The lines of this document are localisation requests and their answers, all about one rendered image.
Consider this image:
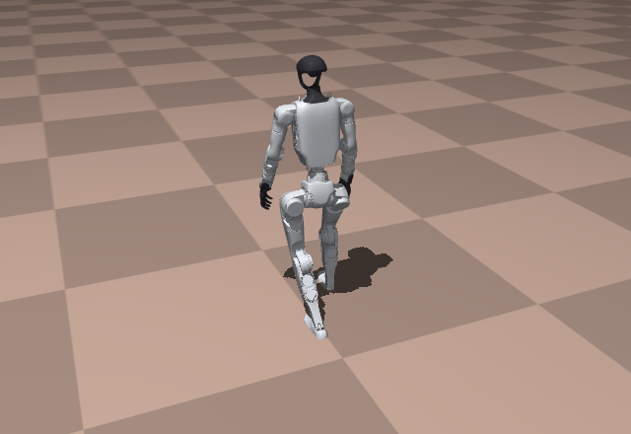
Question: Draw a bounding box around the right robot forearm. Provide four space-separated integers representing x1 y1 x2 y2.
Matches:
340 146 358 182

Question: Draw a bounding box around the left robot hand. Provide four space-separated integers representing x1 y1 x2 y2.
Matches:
259 182 273 209

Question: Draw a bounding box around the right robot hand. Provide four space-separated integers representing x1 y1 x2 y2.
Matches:
339 175 353 196

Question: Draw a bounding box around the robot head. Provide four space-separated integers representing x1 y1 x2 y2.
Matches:
297 55 329 104

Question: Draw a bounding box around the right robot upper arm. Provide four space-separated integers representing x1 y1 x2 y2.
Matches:
336 98 357 152

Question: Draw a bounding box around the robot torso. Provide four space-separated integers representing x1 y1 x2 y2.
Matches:
291 92 340 208

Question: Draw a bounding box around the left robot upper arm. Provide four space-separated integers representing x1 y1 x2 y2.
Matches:
267 104 297 161

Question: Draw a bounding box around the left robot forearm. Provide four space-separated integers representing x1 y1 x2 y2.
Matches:
260 145 279 188

